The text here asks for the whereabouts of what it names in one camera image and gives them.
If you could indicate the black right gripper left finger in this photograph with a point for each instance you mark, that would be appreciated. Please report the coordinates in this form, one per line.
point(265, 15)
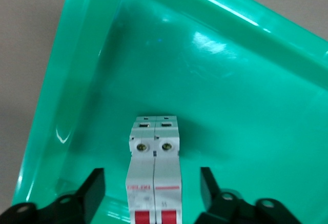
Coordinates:
point(87, 201)

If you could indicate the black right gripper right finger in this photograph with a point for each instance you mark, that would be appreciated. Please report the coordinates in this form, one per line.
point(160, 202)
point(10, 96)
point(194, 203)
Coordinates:
point(225, 203)

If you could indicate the white red circuit breaker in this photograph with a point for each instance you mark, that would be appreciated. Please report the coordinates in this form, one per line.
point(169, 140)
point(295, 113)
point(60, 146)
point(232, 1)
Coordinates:
point(153, 172)

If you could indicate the green plastic tray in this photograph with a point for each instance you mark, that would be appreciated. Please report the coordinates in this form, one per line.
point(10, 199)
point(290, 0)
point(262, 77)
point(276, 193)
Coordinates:
point(194, 85)

